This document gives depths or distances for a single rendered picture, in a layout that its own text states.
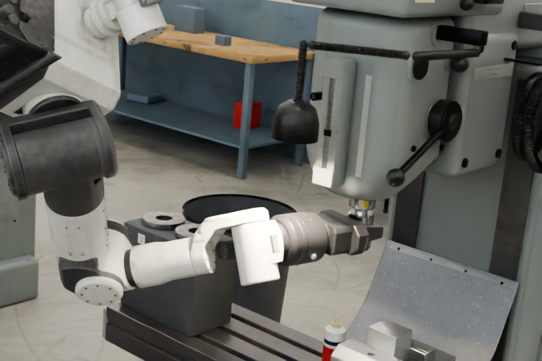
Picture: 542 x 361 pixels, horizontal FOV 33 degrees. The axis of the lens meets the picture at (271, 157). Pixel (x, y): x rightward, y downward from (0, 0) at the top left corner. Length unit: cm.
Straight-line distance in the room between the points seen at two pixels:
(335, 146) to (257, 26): 583
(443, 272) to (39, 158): 100
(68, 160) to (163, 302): 67
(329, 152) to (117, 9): 41
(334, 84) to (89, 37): 39
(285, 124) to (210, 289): 59
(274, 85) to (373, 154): 573
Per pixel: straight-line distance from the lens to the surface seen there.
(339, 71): 147
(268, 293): 364
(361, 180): 152
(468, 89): 162
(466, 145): 165
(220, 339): 188
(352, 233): 157
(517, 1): 175
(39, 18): 137
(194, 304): 185
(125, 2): 138
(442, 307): 198
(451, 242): 199
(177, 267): 151
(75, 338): 402
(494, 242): 193
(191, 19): 734
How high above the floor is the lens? 175
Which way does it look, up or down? 14 degrees down
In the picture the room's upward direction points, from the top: 5 degrees clockwise
